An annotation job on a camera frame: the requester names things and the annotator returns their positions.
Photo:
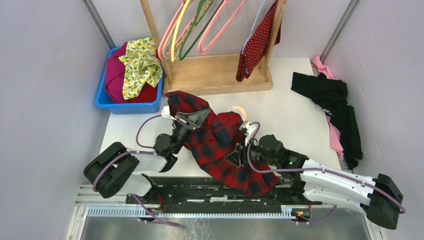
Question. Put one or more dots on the white cable duct strip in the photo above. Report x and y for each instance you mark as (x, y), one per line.
(139, 212)

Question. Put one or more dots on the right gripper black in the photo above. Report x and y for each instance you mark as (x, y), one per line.
(236, 156)

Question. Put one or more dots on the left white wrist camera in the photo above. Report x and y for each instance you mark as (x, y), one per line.
(166, 113)

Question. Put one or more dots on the pink hanger left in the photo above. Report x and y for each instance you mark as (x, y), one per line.
(164, 49)

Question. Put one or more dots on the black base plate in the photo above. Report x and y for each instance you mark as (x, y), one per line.
(205, 195)

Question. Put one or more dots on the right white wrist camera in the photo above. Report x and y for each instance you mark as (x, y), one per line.
(249, 129)

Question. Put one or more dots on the pink garment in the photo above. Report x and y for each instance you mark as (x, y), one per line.
(335, 134)

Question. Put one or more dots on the wooden hanger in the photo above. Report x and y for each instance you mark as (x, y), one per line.
(241, 111)

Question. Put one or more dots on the red black plaid garment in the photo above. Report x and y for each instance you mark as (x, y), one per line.
(217, 139)

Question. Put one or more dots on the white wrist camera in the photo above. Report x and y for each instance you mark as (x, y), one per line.
(166, 113)
(249, 129)

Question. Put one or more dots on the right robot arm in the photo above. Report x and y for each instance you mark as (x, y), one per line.
(377, 198)

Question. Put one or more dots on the wooden hanger rack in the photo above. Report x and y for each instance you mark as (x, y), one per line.
(216, 74)

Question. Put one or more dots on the lemon print garment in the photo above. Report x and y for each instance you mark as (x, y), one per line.
(142, 67)

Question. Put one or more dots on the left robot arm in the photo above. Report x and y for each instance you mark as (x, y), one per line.
(114, 170)

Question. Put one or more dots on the red polka dot skirt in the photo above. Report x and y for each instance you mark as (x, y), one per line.
(255, 47)

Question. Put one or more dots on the blue plastic bin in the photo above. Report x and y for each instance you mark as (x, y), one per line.
(103, 101)

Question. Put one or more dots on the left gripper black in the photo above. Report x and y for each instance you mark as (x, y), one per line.
(195, 119)

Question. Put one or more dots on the magenta garment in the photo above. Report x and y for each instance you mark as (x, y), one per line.
(115, 74)

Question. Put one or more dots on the light blue wire hanger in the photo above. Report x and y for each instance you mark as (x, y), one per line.
(253, 26)

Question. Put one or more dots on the yellow hanger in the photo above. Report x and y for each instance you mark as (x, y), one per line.
(177, 41)

